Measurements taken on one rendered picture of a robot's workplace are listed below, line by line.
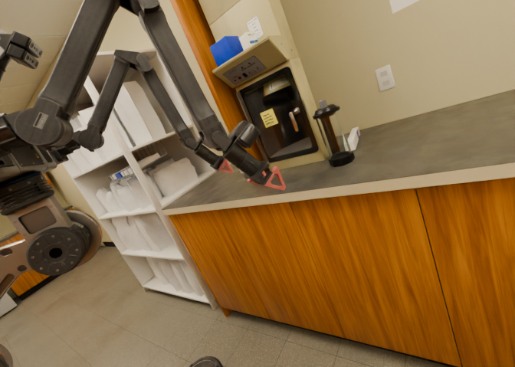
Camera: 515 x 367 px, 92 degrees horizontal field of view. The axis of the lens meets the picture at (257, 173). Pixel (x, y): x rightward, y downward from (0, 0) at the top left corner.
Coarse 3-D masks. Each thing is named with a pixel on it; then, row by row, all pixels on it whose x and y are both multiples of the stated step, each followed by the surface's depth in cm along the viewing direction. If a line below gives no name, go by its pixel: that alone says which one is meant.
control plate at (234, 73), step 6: (246, 60) 104; (252, 60) 104; (258, 60) 103; (240, 66) 108; (246, 66) 107; (252, 66) 107; (258, 66) 107; (264, 66) 106; (228, 72) 112; (234, 72) 111; (240, 72) 111; (246, 72) 111; (252, 72) 110; (258, 72) 110; (228, 78) 115; (234, 78) 115; (246, 78) 114
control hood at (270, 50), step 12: (276, 36) 98; (252, 48) 98; (264, 48) 98; (276, 48) 97; (240, 60) 104; (264, 60) 103; (276, 60) 103; (216, 72) 112; (228, 84) 119; (240, 84) 119
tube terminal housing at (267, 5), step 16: (256, 0) 101; (272, 0) 101; (224, 16) 111; (240, 16) 107; (272, 16) 100; (224, 32) 114; (240, 32) 110; (272, 32) 103; (288, 32) 108; (288, 48) 105; (288, 64) 105; (256, 80) 116; (304, 80) 112; (304, 96) 110; (320, 144) 115; (288, 160) 126; (304, 160) 121; (320, 160) 117
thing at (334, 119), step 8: (328, 112) 94; (336, 112) 96; (320, 120) 97; (328, 120) 96; (336, 120) 96; (320, 128) 99; (328, 128) 97; (336, 128) 96; (328, 136) 98; (336, 136) 97; (344, 136) 98; (328, 144) 100; (336, 144) 98; (344, 144) 98; (328, 152) 102; (336, 152) 99; (344, 152) 99
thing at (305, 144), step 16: (272, 80) 111; (288, 80) 107; (256, 96) 118; (272, 96) 114; (288, 96) 110; (256, 112) 122; (288, 112) 113; (304, 112) 109; (272, 128) 122; (288, 128) 117; (304, 128) 113; (272, 144) 126; (288, 144) 121; (304, 144) 116; (272, 160) 130
